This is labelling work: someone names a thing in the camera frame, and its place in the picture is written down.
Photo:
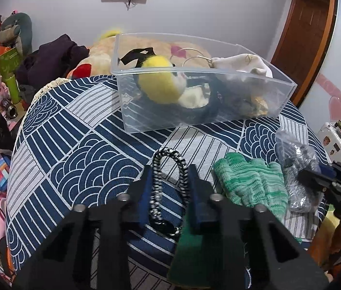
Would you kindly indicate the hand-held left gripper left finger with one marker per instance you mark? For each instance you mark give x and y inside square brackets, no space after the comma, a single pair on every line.
[145,198]

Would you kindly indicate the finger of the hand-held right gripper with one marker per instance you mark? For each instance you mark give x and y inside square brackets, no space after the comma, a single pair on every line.
[327,169]
[311,179]

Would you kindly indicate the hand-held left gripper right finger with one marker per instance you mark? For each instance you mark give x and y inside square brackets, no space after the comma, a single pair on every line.
[196,201]

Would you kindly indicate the grey item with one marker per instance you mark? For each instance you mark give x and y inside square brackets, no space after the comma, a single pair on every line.
[297,163]

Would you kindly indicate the dark green tag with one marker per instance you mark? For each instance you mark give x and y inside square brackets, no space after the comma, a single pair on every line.
[185,259]

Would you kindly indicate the clear plastic box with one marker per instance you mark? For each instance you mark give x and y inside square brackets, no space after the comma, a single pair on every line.
[194,84]

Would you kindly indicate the white suitcase with stickers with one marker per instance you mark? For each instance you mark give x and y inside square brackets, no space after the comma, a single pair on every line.
[339,140]

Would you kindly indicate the green striped knit glove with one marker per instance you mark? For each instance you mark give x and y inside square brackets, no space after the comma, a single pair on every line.
[252,184]

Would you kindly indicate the blue patterned tablecloth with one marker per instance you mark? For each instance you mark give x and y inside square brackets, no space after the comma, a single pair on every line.
[76,157]

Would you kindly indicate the black hair band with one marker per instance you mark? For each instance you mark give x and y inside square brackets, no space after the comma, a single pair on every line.
[209,108]

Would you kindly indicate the white cabinet with heart stickers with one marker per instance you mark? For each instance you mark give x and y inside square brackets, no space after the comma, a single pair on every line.
[339,75]

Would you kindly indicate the yellow plush ball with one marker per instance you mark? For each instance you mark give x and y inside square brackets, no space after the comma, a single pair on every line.
[158,80]

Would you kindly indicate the white cloth pouch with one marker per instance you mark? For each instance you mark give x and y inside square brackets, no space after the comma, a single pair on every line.
[246,62]

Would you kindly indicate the brown wooden door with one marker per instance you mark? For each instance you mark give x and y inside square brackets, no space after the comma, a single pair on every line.
[306,33]

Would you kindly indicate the cream lace cloth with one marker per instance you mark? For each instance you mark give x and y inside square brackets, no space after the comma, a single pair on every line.
[49,86]

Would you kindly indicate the beige plush bear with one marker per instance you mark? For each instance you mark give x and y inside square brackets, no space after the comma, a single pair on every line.
[98,57]

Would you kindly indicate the dark purple clothing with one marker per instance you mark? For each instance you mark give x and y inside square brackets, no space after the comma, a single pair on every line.
[52,59]

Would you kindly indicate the green cardboard box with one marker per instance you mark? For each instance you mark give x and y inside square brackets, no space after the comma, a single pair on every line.
[7,62]

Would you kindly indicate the grey-green plush toy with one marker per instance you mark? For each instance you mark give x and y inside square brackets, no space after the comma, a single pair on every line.
[16,28]

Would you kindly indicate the silver camera lens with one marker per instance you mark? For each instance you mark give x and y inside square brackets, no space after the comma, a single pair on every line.
[8,108]

